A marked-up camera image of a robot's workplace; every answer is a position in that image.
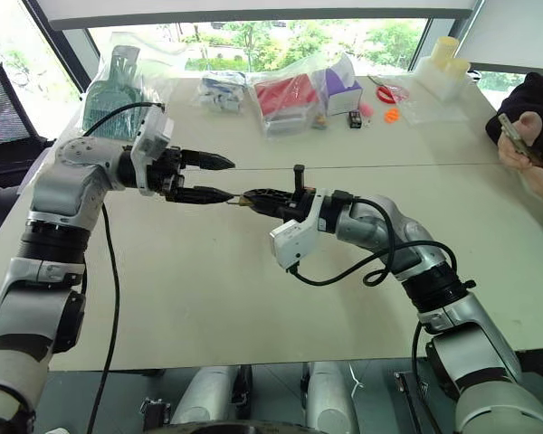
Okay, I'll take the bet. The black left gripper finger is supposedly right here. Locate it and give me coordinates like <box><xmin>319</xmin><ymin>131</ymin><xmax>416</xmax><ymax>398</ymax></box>
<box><xmin>179</xmin><ymin>185</ymin><xmax>233</xmax><ymax>205</ymax></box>
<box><xmin>182</xmin><ymin>150</ymin><xmax>237</xmax><ymax>172</ymax></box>

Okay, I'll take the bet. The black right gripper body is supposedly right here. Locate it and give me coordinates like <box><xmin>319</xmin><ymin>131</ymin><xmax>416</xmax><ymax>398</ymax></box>
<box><xmin>277</xmin><ymin>165</ymin><xmax>318</xmax><ymax>223</ymax></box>

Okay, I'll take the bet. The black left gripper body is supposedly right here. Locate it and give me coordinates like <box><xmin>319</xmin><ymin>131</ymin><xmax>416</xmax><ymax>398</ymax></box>
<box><xmin>147</xmin><ymin>146</ymin><xmax>187</xmax><ymax>203</ymax></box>

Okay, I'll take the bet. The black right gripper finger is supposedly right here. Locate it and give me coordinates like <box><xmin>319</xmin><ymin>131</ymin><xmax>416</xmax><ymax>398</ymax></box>
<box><xmin>243</xmin><ymin>187</ymin><xmax>295</xmax><ymax>203</ymax></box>
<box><xmin>248</xmin><ymin>202</ymin><xmax>291</xmax><ymax>220</ymax></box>

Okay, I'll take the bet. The person's right hand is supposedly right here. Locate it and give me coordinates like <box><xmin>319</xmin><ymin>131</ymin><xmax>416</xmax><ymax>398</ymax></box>
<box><xmin>498</xmin><ymin>110</ymin><xmax>543</xmax><ymax>170</ymax></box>

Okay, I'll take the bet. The bag of blue white items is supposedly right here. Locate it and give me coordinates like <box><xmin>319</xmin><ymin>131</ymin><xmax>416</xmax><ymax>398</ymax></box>
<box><xmin>197</xmin><ymin>71</ymin><xmax>247</xmax><ymax>115</ymax></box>

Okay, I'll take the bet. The red box in plastic bag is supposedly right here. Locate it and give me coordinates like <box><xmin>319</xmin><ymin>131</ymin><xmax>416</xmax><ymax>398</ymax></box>
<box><xmin>252</xmin><ymin>72</ymin><xmax>320</xmax><ymax>139</ymax></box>

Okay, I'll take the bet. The bag with teal items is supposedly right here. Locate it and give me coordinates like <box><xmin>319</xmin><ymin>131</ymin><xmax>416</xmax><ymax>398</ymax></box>
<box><xmin>80</xmin><ymin>43</ymin><xmax>142</xmax><ymax>137</ymax></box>

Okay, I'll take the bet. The purple white tissue box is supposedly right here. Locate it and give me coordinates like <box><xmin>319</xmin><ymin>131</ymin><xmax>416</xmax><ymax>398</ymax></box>
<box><xmin>323</xmin><ymin>66</ymin><xmax>364</xmax><ymax>118</ymax></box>

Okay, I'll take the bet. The white roller blind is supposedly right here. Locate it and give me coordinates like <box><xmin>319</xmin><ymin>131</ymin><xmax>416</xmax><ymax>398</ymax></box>
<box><xmin>48</xmin><ymin>0</ymin><xmax>474</xmax><ymax>33</ymax></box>

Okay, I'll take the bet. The clear flat plastic bag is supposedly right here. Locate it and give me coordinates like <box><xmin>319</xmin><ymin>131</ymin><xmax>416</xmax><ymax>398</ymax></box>
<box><xmin>396</xmin><ymin>88</ymin><xmax>471</xmax><ymax>128</ymax></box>

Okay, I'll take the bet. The black mesh office chair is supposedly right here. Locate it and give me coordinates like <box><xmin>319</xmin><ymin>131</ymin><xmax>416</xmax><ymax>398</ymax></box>
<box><xmin>0</xmin><ymin>62</ymin><xmax>58</xmax><ymax>192</ymax></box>

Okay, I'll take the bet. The silver rounded robot leg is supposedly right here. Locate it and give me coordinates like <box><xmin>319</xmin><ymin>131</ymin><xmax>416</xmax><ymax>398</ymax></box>
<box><xmin>170</xmin><ymin>364</ymin><xmax>242</xmax><ymax>427</ymax></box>
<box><xmin>303</xmin><ymin>360</ymin><xmax>359</xmax><ymax>434</ymax></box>

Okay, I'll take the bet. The white holder with cream cylinders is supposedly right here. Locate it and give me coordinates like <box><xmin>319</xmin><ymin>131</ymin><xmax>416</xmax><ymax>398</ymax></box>
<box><xmin>413</xmin><ymin>37</ymin><xmax>475</xmax><ymax>101</ymax></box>

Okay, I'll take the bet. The gold mobile phone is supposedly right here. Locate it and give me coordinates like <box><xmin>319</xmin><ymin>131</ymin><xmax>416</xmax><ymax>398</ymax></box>
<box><xmin>498</xmin><ymin>113</ymin><xmax>543</xmax><ymax>166</ymax></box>

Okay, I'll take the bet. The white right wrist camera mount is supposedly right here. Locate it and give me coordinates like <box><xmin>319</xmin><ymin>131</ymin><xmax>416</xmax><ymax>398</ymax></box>
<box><xmin>269</xmin><ymin>188</ymin><xmax>332</xmax><ymax>273</ymax></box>

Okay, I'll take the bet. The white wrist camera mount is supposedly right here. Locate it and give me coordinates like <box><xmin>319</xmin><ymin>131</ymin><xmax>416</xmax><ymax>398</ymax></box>
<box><xmin>269</xmin><ymin>188</ymin><xmax>332</xmax><ymax>273</ymax></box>
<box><xmin>129</xmin><ymin>106</ymin><xmax>176</xmax><ymax>196</ymax></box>

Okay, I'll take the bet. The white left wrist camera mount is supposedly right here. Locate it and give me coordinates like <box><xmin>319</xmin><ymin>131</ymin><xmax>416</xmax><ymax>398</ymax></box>
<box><xmin>129</xmin><ymin>106</ymin><xmax>176</xmax><ymax>196</ymax></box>

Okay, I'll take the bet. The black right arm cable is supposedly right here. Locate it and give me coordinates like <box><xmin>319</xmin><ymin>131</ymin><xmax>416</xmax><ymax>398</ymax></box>
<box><xmin>291</xmin><ymin>190</ymin><xmax>458</xmax><ymax>434</ymax></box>

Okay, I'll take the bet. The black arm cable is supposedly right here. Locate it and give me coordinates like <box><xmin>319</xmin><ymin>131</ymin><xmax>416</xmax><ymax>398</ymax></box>
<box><xmin>83</xmin><ymin>101</ymin><xmax>167</xmax><ymax>434</ymax></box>
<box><xmin>291</xmin><ymin>190</ymin><xmax>458</xmax><ymax>434</ymax></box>

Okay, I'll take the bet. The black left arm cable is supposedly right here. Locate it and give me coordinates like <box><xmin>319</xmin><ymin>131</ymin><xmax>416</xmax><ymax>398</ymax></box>
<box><xmin>83</xmin><ymin>101</ymin><xmax>167</xmax><ymax>434</ymax></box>

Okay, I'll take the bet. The red ring in bag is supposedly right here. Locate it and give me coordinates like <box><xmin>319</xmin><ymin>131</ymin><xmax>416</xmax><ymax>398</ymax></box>
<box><xmin>368</xmin><ymin>74</ymin><xmax>411</xmax><ymax>104</ymax></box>

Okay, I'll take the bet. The small metal bracket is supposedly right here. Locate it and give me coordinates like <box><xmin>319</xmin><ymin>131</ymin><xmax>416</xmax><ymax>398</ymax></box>
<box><xmin>139</xmin><ymin>397</ymin><xmax>172</xmax><ymax>427</ymax></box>

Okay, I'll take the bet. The black metal bracket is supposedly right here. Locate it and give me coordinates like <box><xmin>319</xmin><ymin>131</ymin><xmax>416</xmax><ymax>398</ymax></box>
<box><xmin>394</xmin><ymin>370</ymin><xmax>433</xmax><ymax>434</ymax></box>

